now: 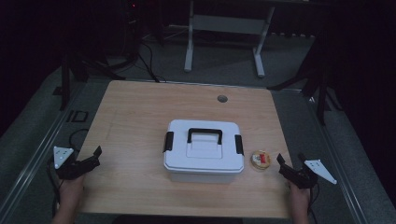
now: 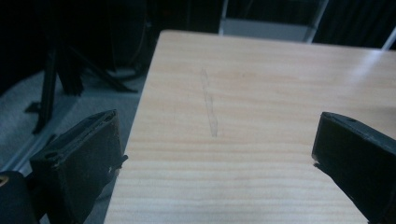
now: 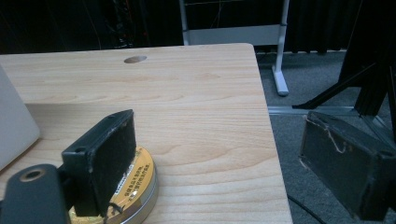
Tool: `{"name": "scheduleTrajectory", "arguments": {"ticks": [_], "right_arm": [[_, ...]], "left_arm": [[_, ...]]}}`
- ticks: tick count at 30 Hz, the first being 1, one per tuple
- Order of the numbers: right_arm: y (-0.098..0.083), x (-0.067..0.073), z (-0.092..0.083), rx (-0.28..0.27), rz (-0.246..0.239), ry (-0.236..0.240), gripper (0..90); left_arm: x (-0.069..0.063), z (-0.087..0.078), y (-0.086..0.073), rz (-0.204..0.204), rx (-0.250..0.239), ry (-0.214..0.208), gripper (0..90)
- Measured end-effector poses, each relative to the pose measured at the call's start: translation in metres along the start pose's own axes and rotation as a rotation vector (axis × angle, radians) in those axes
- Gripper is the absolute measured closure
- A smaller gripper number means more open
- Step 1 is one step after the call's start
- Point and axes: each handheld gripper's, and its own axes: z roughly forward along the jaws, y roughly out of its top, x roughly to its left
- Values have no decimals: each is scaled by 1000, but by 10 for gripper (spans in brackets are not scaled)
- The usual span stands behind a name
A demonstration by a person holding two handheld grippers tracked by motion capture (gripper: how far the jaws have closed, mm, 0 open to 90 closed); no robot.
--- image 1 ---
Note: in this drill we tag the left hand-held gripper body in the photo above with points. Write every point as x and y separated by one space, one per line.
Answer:
63 155

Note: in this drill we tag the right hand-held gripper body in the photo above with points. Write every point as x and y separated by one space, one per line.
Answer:
300 179

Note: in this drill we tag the round yellow tin red label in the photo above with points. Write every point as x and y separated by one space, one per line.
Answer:
261 160

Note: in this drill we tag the white plastic storage box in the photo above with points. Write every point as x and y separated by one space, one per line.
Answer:
202 178

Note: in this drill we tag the person's right hand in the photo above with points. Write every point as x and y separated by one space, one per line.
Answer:
299 199

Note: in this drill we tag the person's left hand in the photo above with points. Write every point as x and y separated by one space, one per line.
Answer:
71 193

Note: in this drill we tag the black metal stand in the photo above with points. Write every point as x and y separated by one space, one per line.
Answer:
320 93
67 81

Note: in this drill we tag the dark equipment rack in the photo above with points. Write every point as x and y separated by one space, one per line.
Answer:
132 28

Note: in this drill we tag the gray metal floor rail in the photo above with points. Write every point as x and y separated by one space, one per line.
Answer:
37 155
336 155

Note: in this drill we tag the white desk frame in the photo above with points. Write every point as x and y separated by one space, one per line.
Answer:
224 25

